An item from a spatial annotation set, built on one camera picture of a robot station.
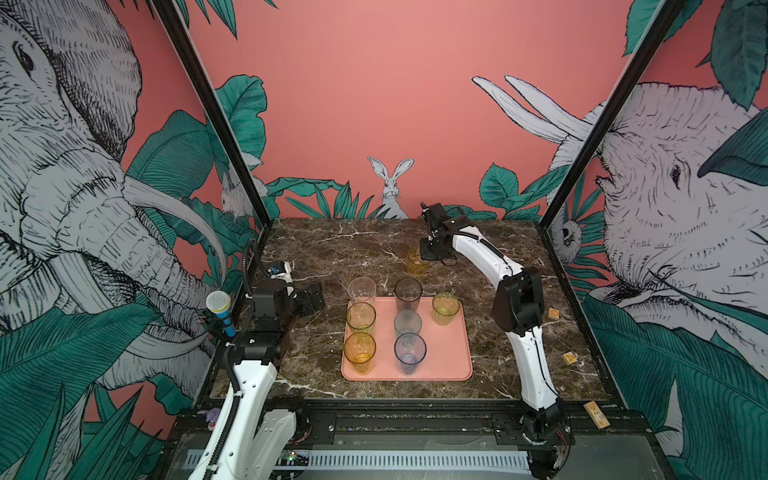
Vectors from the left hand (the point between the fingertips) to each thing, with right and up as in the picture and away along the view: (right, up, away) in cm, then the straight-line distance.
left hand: (304, 283), depth 77 cm
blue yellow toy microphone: (-17, -3, -9) cm, 20 cm away
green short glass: (+40, -10, +18) cm, 45 cm away
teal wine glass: (+28, -13, +14) cm, 34 cm away
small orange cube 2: (+75, -23, +9) cm, 79 cm away
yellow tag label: (+77, -34, -1) cm, 84 cm away
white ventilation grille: (+22, -42, -7) cm, 48 cm away
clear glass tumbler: (+13, -4, +20) cm, 24 cm away
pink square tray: (+40, -22, +10) cm, 46 cm away
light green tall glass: (+14, -10, +5) cm, 18 cm away
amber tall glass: (+14, -18, +1) cm, 23 cm away
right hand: (+34, +9, +21) cm, 41 cm away
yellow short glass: (+31, +4, +27) cm, 42 cm away
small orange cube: (+76, -12, +18) cm, 79 cm away
